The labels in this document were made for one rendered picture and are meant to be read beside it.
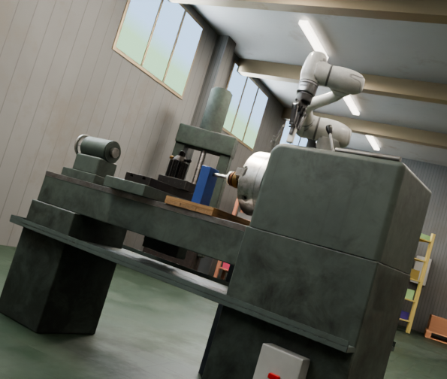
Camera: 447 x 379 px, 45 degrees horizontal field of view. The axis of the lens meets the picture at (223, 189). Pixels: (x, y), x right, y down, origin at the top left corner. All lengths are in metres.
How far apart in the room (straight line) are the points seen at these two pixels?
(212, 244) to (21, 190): 4.24
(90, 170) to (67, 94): 3.52
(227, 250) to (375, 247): 0.69
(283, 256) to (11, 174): 4.52
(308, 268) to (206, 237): 0.56
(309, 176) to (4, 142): 4.43
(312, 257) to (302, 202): 0.23
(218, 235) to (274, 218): 0.32
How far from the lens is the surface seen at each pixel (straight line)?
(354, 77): 2.56
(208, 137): 7.92
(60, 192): 3.28
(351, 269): 2.13
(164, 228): 2.68
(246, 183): 2.48
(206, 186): 2.75
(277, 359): 2.15
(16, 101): 6.23
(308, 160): 2.29
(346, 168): 2.21
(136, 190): 2.76
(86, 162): 3.32
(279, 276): 2.24
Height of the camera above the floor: 0.78
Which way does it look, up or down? 5 degrees up
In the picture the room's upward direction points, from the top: 17 degrees clockwise
